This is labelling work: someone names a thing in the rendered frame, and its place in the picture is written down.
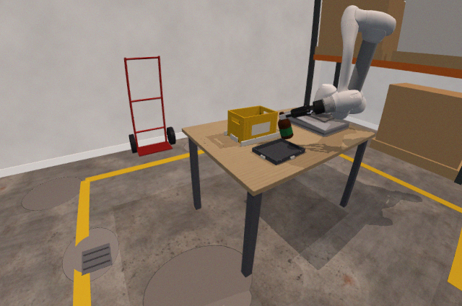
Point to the brown bottle with green label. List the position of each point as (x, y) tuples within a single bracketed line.
[(285, 129)]

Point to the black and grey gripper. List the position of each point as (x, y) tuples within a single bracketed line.
[(318, 108)]

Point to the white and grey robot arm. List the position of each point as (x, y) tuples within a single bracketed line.
[(374, 26)]

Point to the yellow box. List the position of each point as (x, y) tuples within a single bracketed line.
[(249, 123)]

